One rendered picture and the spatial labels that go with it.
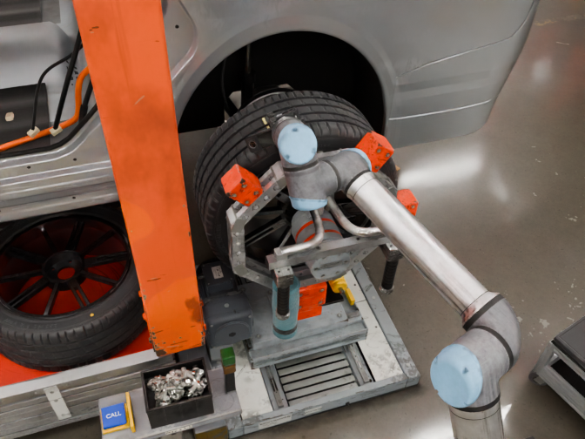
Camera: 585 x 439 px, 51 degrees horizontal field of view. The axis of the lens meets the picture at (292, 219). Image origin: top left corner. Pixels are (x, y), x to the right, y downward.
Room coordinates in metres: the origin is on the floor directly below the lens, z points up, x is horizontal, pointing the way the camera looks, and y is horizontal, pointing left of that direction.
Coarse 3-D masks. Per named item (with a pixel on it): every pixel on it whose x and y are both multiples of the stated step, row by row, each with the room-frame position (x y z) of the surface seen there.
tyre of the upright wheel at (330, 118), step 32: (288, 96) 1.59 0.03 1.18; (320, 96) 1.62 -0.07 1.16; (224, 128) 1.52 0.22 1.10; (256, 128) 1.46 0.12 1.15; (320, 128) 1.44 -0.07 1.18; (352, 128) 1.49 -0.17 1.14; (224, 160) 1.40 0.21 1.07; (256, 160) 1.35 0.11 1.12; (224, 192) 1.32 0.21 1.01; (224, 224) 1.32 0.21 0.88; (224, 256) 1.31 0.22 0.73
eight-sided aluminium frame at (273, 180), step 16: (320, 160) 1.37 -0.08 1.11; (272, 176) 1.34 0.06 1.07; (384, 176) 1.45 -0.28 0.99; (272, 192) 1.28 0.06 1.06; (240, 208) 1.29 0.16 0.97; (256, 208) 1.27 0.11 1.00; (240, 224) 1.24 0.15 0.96; (240, 240) 1.25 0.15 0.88; (240, 256) 1.25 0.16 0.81; (352, 256) 1.39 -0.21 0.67; (240, 272) 1.24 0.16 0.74; (256, 272) 1.26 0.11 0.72; (304, 272) 1.37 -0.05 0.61
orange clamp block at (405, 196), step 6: (402, 192) 1.49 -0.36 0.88; (408, 192) 1.49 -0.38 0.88; (402, 198) 1.47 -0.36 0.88; (408, 198) 1.47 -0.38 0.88; (414, 198) 1.47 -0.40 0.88; (402, 204) 1.44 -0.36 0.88; (408, 204) 1.44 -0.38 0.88; (414, 204) 1.45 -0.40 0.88; (408, 210) 1.44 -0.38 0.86; (414, 210) 1.45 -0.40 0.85; (414, 216) 1.45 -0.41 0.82
